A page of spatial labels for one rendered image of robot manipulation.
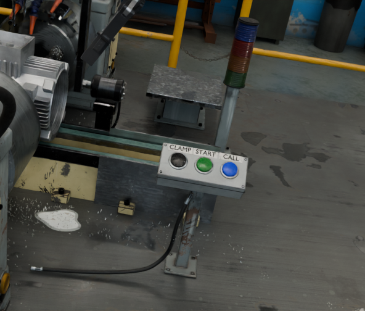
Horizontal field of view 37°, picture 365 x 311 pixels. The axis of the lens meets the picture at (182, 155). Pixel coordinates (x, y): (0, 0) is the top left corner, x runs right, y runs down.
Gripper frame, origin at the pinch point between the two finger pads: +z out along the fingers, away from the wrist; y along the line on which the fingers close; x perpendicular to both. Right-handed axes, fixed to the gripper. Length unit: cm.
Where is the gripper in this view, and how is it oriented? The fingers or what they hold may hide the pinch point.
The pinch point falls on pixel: (95, 49)
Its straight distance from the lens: 120.8
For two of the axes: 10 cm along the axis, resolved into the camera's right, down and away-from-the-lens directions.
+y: -0.5, 4.7, -8.8
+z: -6.4, 6.6, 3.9
